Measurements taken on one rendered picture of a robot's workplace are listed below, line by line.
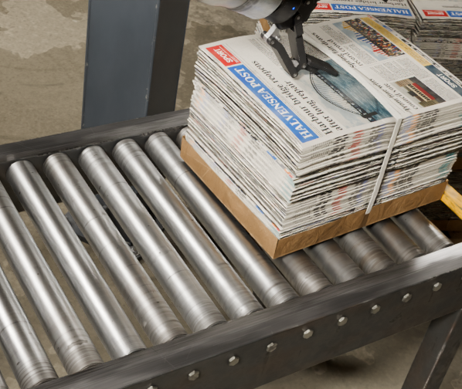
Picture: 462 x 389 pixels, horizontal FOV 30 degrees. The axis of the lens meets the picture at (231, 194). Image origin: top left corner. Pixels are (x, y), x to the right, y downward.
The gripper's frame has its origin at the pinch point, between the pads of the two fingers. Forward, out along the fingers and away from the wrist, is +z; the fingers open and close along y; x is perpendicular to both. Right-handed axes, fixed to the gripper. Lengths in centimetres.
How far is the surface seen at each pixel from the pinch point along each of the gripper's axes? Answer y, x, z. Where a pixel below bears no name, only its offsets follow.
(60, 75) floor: 89, -161, 69
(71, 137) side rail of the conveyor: 43, -25, -17
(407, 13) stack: -2, -43, 64
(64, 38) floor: 84, -184, 78
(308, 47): 7.0, -8.1, 2.5
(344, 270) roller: 30.6, 20.6, 7.0
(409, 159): 11.9, 13.8, 13.3
